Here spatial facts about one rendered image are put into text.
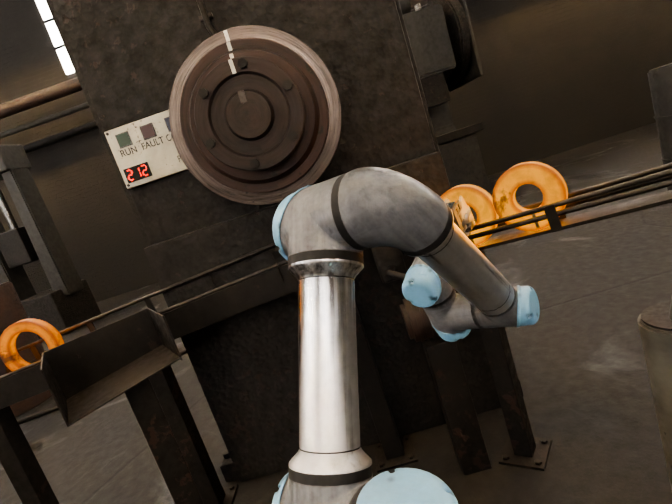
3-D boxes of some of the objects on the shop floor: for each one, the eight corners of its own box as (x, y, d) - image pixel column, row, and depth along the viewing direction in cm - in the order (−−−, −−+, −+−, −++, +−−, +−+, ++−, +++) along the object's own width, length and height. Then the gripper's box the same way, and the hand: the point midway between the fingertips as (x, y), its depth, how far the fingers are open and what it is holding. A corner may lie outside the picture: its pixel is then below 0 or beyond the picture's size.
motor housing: (444, 453, 134) (395, 293, 124) (514, 433, 133) (469, 270, 123) (455, 483, 121) (401, 308, 112) (533, 461, 120) (485, 282, 110)
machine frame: (260, 384, 224) (124, 33, 192) (464, 323, 217) (359, -52, 185) (224, 487, 152) (-3, -46, 120) (527, 400, 145) (372, -189, 113)
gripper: (450, 226, 91) (472, 177, 105) (411, 233, 96) (438, 186, 111) (464, 258, 94) (484, 207, 109) (426, 263, 100) (450, 214, 114)
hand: (463, 208), depth 110 cm, fingers closed, pressing on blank
